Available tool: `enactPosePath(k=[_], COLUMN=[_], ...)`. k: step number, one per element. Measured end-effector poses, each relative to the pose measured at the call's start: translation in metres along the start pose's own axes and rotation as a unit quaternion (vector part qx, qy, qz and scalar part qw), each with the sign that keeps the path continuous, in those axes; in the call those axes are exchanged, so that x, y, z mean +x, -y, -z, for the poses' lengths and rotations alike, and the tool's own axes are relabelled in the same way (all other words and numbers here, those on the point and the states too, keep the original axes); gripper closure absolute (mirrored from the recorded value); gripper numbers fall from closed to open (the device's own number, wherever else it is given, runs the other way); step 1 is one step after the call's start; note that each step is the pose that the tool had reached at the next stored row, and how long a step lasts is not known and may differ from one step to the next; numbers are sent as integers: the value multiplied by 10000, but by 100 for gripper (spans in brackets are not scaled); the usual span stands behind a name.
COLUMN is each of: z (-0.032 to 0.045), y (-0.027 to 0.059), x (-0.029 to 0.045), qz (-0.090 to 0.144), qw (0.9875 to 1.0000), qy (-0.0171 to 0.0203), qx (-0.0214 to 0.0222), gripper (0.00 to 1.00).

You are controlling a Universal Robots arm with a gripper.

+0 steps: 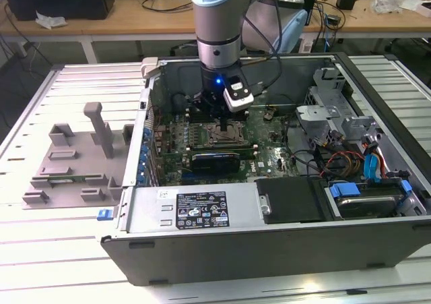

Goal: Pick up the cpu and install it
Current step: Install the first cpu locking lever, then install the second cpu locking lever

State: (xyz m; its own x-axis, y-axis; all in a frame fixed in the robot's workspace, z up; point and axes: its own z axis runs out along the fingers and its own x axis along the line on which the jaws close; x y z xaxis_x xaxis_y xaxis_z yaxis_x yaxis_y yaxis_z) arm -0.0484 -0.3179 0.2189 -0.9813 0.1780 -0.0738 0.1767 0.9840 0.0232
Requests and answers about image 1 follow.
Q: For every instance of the blue case latch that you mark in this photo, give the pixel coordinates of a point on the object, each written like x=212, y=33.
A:
x=104, y=214

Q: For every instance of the crumpled white paper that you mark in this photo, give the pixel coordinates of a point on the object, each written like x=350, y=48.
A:
x=50, y=20

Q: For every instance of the black graphics card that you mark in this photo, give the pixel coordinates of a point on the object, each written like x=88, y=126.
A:
x=215, y=164

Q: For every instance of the grey parts rack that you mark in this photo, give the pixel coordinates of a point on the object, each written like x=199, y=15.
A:
x=84, y=155

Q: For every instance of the hard disk in blue carrier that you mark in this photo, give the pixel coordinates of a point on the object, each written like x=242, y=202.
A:
x=345, y=191

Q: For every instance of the metal drive cage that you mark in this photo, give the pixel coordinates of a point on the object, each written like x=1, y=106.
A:
x=323, y=113

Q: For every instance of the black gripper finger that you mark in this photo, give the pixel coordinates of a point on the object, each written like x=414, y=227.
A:
x=223, y=124
x=227, y=124

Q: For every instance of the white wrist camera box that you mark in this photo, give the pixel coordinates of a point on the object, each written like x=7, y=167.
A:
x=237, y=98

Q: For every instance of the CPU socket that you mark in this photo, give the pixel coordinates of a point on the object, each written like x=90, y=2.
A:
x=243, y=141

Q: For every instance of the RAM slot with white clips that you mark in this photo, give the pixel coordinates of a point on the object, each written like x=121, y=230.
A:
x=191, y=116
x=222, y=146
x=191, y=109

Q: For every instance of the clear plastic bag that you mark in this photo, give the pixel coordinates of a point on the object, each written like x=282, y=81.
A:
x=387, y=1

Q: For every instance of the black plastic bay cover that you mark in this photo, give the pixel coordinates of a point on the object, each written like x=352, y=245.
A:
x=289, y=199

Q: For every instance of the silver power supply with label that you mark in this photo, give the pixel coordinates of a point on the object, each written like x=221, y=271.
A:
x=148, y=196

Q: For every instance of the black upright box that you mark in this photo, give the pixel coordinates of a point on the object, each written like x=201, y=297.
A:
x=311, y=0

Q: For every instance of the white flat box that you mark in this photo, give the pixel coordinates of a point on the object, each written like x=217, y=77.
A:
x=421, y=9

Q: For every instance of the small black adapter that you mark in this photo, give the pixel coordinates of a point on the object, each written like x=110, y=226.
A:
x=334, y=19

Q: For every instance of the white power adapter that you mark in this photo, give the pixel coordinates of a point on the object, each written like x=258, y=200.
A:
x=306, y=45

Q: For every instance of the green motherboard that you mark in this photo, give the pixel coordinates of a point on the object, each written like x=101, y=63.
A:
x=266, y=155

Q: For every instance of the wooden desk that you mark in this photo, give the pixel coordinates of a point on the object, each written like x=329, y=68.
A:
x=118, y=17

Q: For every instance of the green RAM stick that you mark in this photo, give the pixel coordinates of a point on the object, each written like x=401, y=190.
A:
x=60, y=182

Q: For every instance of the dark grey PC case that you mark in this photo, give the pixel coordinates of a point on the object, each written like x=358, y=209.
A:
x=235, y=260

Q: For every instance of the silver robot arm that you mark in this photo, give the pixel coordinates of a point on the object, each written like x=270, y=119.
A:
x=215, y=24

